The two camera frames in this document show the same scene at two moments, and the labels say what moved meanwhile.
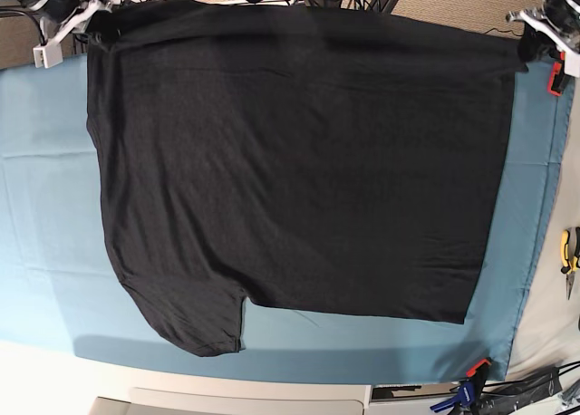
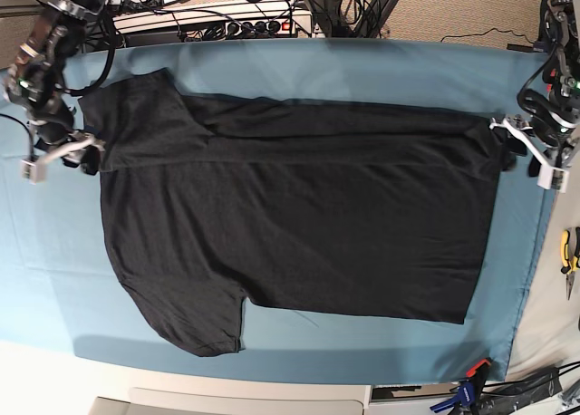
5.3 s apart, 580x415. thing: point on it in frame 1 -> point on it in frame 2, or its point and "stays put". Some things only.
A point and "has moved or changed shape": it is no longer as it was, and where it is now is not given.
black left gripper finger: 99,39 -> 90,162
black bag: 533,385 stays put
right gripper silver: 536,44 -> 550,178
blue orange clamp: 468,400 stays put
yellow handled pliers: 570,254 stays put
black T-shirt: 305,156 has moved or changed shape
